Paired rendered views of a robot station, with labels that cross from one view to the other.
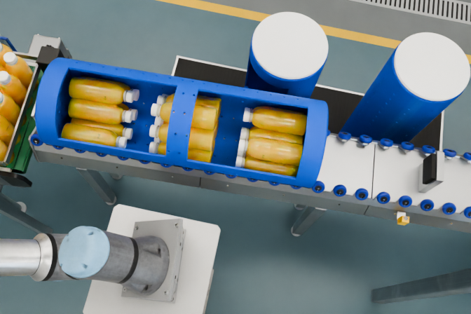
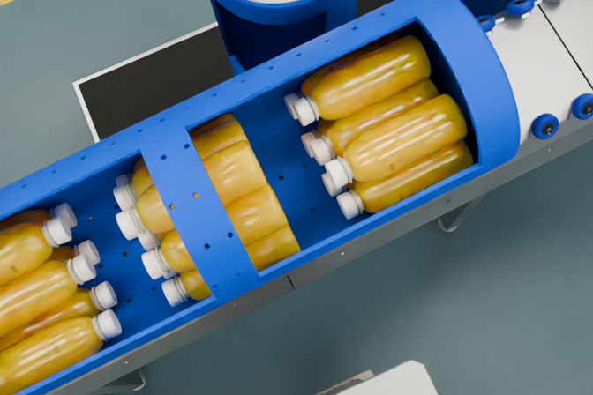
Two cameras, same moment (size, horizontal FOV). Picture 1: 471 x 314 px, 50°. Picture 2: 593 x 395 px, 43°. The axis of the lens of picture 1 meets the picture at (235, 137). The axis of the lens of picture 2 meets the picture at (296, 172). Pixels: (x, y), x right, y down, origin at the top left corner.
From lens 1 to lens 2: 0.58 m
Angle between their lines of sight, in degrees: 8
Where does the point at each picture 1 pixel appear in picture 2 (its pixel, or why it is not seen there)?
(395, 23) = not seen: outside the picture
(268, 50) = not seen: outside the picture
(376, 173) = (577, 52)
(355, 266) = (570, 212)
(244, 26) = not seen: outside the picture
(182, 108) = (184, 188)
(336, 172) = not seen: hidden behind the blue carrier
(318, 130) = (472, 48)
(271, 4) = not seen: outside the picture
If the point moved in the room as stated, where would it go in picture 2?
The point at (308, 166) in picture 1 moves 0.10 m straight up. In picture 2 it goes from (495, 128) to (513, 102)
